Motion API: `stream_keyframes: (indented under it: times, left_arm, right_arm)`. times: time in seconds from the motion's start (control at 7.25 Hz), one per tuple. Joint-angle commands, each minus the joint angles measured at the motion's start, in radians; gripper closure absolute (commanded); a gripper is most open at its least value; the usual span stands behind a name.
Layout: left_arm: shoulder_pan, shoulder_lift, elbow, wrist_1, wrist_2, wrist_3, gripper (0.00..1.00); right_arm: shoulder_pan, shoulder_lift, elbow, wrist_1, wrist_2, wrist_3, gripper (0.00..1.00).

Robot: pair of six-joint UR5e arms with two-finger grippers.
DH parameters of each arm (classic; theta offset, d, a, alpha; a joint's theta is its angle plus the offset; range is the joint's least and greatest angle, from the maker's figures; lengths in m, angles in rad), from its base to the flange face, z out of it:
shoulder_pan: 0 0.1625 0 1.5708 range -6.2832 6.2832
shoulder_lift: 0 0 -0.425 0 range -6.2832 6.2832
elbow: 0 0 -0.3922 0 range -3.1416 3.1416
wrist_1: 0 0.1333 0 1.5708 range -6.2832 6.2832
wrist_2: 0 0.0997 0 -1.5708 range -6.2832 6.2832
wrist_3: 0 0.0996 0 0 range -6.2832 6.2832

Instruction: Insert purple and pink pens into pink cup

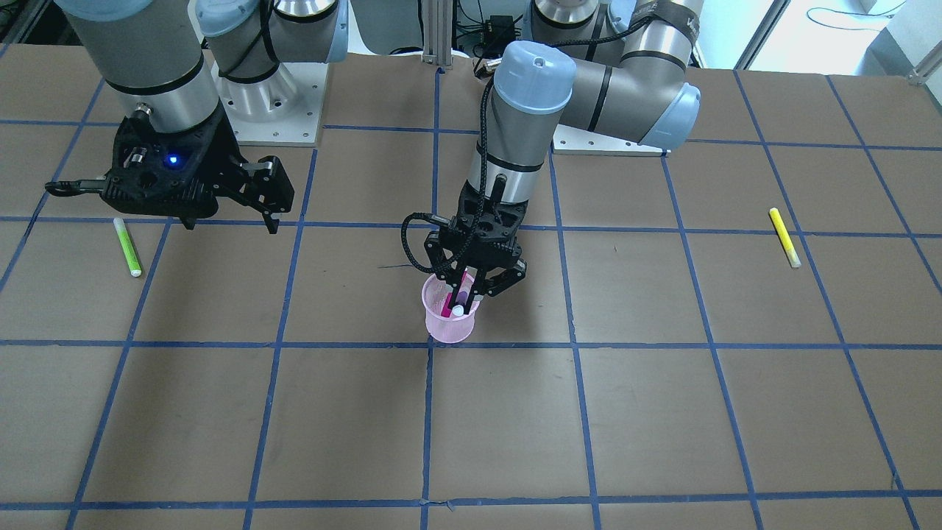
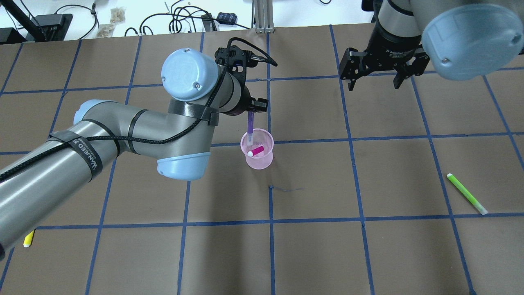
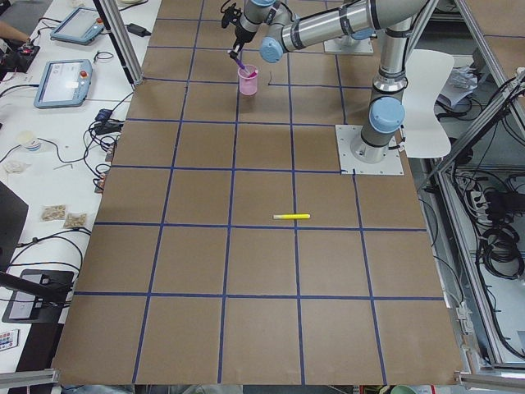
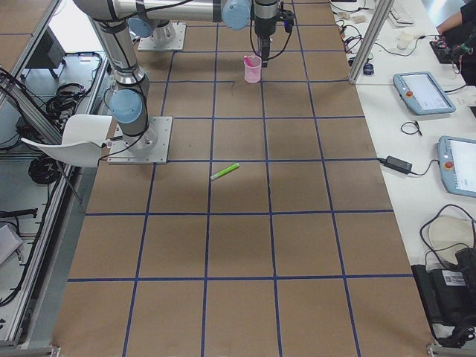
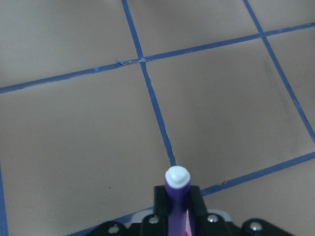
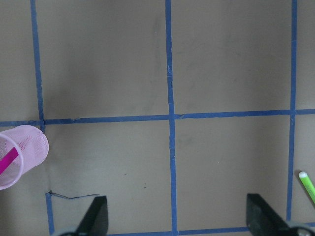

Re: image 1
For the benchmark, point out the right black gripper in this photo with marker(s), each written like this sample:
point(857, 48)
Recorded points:
point(222, 157)

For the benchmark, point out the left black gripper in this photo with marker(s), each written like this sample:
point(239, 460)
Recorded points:
point(509, 274)

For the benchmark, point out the purple marker pen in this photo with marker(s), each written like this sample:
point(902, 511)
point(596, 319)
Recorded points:
point(459, 300)

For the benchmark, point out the pink marker pen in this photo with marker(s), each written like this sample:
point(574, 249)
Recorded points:
point(453, 290)

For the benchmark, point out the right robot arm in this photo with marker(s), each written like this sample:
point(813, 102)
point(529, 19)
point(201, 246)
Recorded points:
point(152, 56)

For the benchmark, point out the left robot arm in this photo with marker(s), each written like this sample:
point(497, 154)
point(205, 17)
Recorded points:
point(616, 68)

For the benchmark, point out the pink mesh cup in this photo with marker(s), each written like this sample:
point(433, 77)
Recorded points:
point(449, 330)

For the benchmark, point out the green highlighter pen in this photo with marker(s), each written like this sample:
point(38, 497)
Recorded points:
point(128, 248)

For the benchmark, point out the yellow highlighter pen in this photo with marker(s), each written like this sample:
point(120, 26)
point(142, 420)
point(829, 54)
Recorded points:
point(785, 240)

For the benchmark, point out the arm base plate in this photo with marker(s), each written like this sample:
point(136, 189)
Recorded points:
point(571, 141)
point(294, 110)

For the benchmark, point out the aluminium frame post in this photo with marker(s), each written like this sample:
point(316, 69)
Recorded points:
point(437, 33)

